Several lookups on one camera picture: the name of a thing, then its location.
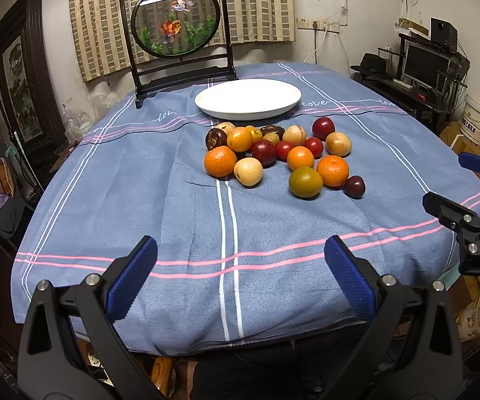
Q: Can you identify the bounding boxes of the small dark plum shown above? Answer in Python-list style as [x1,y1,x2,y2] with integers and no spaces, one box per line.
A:
[343,175,366,199]

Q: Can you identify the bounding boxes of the large orange mandarin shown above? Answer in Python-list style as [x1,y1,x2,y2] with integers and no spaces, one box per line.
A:
[317,155,349,188]
[204,145,237,179]

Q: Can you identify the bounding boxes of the golden brown round fruit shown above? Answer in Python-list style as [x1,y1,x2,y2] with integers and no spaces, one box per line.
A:
[326,132,352,157]

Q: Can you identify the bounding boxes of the green yellow round fruit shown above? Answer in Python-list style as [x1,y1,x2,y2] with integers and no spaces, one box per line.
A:
[289,166,324,199]

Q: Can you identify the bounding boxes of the large red plum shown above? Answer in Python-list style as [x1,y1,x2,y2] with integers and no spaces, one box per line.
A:
[311,117,336,141]

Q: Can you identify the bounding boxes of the tan striped melon fruit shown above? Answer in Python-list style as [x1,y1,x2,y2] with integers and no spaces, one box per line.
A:
[282,125,307,146]

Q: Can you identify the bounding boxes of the dark red plum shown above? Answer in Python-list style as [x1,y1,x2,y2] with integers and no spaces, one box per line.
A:
[250,139,277,167]

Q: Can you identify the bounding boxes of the pale yellow round fruit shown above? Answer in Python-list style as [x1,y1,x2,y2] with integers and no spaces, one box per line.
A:
[233,157,264,187]

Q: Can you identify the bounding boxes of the yellow orange persimmon fruit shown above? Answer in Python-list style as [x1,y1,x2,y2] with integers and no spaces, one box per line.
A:
[227,126,254,153]

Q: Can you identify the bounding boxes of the dark brown mangosteen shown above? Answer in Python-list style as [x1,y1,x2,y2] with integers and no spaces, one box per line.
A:
[205,127,228,151]

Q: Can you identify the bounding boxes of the dark brown passionfruit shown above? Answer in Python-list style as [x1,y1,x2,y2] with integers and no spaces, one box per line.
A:
[261,125,285,140]

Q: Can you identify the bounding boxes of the small yellow orange fruit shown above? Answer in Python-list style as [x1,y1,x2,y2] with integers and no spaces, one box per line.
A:
[245,126,264,142]

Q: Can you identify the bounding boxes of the white plastic bucket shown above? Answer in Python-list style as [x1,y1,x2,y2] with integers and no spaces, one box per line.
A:
[460,95,480,145]

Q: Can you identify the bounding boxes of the black metal shelf rack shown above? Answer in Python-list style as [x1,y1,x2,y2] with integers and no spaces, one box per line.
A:
[369,33,471,133]

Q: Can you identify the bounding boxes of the computer monitor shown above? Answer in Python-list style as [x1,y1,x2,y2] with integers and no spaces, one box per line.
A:
[403,42,451,90]

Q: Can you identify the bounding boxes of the black speaker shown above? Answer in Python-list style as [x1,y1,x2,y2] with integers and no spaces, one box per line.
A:
[430,17,458,52]

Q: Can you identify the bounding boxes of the black hat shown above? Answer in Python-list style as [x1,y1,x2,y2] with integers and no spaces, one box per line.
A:
[349,52,389,77]

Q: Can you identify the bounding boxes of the blue striped tablecloth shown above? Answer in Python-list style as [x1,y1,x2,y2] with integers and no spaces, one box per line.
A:
[11,63,480,356]

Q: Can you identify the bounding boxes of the white oval plate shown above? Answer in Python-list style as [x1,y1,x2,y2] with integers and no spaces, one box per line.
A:
[194,79,302,121]

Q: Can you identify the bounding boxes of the dark framed painting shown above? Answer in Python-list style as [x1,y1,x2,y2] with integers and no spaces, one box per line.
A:
[0,0,66,153]

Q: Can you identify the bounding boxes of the striped beige curtain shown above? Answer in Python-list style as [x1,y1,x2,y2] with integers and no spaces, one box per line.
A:
[69,0,295,81]

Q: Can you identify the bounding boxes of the goldfish round screen ornament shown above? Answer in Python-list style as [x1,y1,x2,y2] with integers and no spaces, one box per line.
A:
[119,0,237,108]

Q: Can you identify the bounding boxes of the wall power strip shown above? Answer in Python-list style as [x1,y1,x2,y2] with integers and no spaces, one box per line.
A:
[296,17,340,34]

